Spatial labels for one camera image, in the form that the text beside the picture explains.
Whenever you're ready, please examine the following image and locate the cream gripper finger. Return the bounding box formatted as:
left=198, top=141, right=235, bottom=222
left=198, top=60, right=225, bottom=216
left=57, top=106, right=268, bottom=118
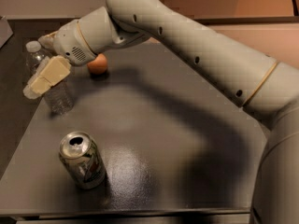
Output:
left=23, top=55, right=71, bottom=99
left=38, top=32, right=57, bottom=54

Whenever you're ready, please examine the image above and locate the clear plastic water bottle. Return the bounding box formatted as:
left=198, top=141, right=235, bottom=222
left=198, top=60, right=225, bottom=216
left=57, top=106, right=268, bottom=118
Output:
left=25, top=41, right=74, bottom=115

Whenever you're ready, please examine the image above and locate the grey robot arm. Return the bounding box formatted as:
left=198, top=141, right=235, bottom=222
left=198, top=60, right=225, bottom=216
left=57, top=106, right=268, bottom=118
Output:
left=23, top=0, right=299, bottom=224

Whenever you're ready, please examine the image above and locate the orange ball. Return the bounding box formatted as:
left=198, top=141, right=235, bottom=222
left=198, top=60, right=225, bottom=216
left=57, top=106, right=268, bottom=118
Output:
left=87, top=54, right=107, bottom=76

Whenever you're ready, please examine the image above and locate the open aluminium soda can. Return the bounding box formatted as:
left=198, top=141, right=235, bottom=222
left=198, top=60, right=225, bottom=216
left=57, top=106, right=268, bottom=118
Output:
left=59, top=131, right=106, bottom=189

